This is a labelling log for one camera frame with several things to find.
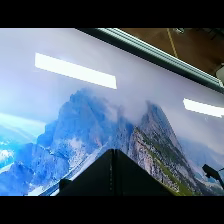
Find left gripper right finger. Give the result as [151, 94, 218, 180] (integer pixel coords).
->
[114, 148, 175, 197]

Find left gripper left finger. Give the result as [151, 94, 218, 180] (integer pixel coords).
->
[56, 148, 115, 197]

